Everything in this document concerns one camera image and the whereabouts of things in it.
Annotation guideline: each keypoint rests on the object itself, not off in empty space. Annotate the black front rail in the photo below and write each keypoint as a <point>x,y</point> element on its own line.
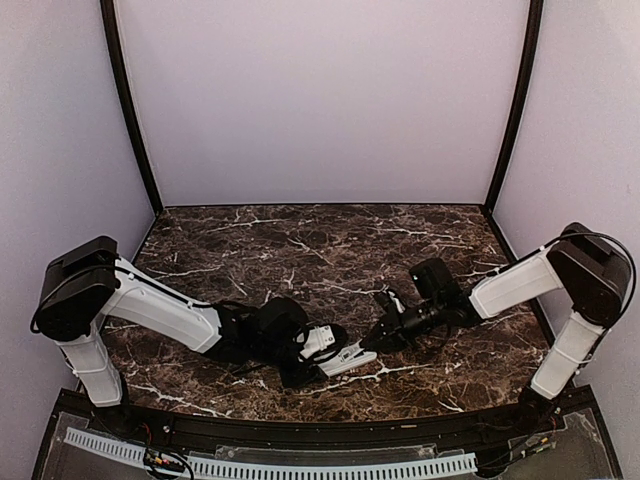
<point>469,431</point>

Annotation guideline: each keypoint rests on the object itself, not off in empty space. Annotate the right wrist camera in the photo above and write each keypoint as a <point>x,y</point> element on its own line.
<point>389,300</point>

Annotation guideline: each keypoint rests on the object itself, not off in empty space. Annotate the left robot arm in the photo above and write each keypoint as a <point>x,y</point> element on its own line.
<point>93,281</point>

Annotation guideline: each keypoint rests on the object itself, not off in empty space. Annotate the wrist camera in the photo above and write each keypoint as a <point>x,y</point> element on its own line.
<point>321,343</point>
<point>389,300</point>

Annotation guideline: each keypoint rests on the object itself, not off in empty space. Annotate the left black frame post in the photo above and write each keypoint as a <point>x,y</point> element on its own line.
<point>128,109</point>

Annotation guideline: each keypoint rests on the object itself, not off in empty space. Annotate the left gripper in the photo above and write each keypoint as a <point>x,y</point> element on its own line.
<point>303,377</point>

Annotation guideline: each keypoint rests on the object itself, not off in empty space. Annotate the black frame post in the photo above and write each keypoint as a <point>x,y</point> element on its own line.
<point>128,109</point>
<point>521,88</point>

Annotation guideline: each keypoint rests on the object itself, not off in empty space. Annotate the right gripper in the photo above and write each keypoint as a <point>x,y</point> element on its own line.
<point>395,336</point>

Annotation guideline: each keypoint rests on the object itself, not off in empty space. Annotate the white remote control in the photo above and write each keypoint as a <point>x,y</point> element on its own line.
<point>347,359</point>

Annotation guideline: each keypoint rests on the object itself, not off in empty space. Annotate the white slotted cable duct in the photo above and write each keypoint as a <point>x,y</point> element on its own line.
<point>287,465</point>

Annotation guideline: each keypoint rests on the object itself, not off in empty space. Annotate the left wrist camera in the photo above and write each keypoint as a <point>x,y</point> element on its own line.
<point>321,343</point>

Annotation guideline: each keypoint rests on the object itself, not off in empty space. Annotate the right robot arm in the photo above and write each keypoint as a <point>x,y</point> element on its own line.
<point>596,271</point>

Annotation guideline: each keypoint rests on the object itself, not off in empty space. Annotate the right black frame post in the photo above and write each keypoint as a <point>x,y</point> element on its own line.
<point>521,88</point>

